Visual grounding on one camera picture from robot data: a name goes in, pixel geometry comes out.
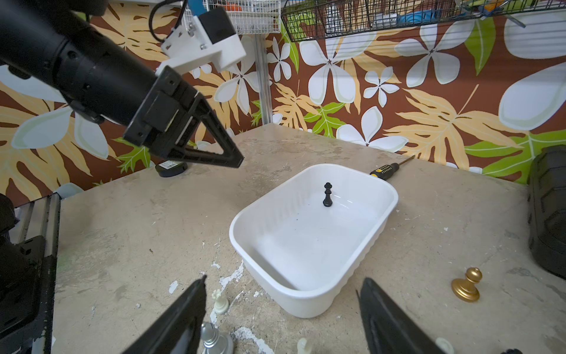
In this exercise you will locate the round black tape measure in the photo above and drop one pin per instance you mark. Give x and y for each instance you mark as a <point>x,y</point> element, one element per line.
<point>169,168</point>

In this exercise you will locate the black tool case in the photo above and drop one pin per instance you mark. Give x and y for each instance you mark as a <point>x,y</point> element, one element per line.
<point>547,209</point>

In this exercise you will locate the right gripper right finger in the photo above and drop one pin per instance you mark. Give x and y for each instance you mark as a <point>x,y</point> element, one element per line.
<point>388,329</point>

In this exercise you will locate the black chess piece front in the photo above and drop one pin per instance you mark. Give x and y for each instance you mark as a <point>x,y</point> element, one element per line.
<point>328,202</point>

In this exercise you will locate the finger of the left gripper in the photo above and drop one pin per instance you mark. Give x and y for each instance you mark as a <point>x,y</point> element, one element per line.
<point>193,113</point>

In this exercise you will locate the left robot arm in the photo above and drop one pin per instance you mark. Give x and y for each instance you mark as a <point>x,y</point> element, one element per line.
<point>49,41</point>

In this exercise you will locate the silver bishop chess piece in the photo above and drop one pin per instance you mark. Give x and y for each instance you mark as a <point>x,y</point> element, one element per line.
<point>214,341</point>

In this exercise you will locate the white rook chess piece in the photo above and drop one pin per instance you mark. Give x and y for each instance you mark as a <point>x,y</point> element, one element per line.
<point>221,302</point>

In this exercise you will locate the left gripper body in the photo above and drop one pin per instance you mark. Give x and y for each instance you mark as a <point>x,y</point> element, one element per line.
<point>168,117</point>

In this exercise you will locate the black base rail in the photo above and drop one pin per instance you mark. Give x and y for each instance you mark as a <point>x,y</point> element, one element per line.
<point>29,241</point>

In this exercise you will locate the white king chess piece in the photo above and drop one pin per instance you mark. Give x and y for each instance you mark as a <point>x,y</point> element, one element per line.
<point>304,346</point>

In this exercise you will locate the white wire basket left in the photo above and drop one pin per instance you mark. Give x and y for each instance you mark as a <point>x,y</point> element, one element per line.
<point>250,17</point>

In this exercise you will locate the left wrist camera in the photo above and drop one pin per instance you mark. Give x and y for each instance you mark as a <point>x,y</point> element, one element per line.
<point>202,37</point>

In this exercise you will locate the blue object in basket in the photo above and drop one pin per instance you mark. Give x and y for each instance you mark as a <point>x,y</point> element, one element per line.
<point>417,18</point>

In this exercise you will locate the black wire basket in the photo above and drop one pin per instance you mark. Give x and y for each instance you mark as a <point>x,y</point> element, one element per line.
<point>313,20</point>

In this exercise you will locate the white plastic storage box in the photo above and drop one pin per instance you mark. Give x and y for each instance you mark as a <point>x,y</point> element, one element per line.
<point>302,253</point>

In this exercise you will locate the gold pawn far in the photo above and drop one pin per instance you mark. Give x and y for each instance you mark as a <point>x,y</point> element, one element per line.
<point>465,288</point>

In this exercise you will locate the black yellow screwdriver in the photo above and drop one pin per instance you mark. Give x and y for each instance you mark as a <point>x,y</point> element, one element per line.
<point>385,172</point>

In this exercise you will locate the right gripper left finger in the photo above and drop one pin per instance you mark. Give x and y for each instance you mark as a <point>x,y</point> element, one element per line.
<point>177,330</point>

